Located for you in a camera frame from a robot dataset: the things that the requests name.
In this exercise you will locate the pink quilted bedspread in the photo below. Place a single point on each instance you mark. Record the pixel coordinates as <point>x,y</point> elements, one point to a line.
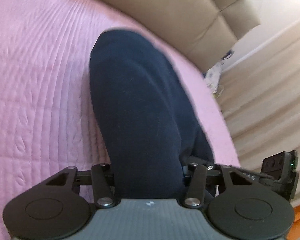
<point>46,117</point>

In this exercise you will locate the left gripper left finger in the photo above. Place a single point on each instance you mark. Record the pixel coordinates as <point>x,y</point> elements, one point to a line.
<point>95,176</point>

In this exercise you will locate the white printed shopping bag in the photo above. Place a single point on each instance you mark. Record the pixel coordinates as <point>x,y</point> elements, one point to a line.
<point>213,75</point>

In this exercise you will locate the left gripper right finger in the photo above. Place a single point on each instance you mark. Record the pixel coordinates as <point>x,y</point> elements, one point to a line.
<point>201,170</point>

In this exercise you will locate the beige leather headboard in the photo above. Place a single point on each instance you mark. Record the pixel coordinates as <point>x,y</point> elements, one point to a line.
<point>202,30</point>

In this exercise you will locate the beige curtain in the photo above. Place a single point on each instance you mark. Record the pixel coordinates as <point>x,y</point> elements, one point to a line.
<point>261,100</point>

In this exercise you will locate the navy blue striped garment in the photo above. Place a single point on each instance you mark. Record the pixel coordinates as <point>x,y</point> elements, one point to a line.
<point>145,117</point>

